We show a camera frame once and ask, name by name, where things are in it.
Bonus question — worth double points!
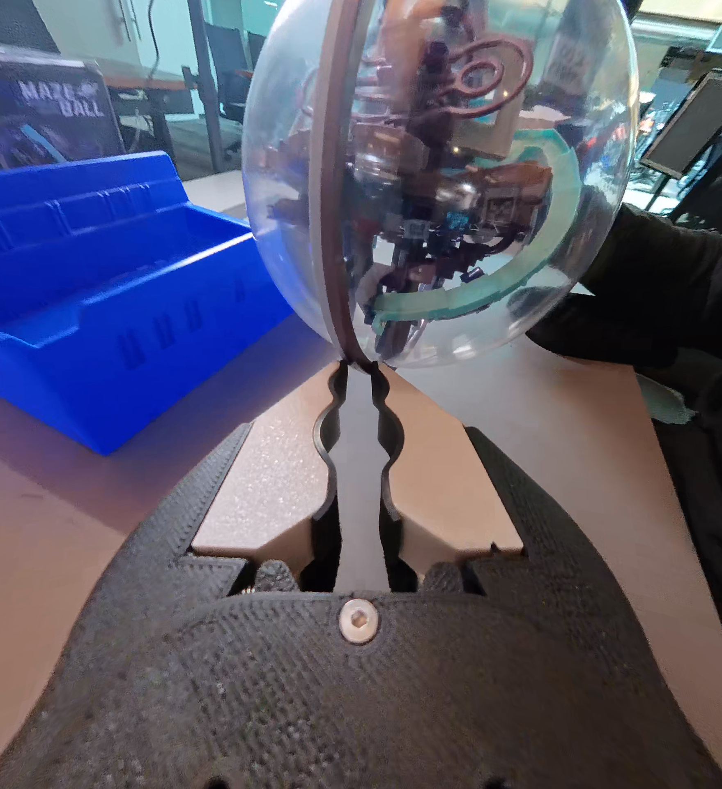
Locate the black office chair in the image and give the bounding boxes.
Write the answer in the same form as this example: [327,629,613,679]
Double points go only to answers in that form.
[204,23,269,155]

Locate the blue plastic bin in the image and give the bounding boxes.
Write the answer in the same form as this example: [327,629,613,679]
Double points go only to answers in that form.
[0,151,294,457]

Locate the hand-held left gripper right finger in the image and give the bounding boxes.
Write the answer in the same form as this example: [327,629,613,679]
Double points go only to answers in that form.
[371,362,524,588]

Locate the dark blue cardboard box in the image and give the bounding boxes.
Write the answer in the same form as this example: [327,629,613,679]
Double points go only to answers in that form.
[0,42,128,175]

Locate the person's right forearm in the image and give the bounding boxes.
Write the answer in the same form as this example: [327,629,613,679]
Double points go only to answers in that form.
[524,203,722,372]

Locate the grey screen on stand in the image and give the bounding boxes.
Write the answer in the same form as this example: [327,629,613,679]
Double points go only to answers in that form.
[638,69,722,181]

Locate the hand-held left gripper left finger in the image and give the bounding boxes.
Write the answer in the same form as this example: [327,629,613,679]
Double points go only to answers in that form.
[191,360,348,588]

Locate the clear maze ball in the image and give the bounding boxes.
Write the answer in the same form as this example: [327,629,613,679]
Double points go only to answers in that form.
[242,0,640,371]

